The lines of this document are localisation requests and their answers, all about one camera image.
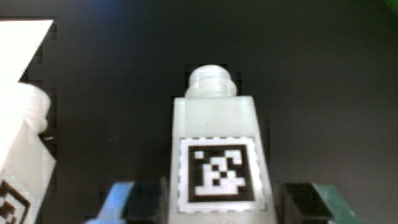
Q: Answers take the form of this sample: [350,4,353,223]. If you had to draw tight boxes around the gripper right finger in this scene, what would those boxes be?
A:
[277,183,369,224]

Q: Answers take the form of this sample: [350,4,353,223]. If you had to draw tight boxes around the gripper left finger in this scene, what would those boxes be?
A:
[83,178,168,224]

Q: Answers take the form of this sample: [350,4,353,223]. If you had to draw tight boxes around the white table leg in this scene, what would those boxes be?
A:
[0,83,55,224]
[168,65,277,224]

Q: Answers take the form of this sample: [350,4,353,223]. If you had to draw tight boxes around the white sheet with AprilTags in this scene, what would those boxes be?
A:
[0,19,53,84]

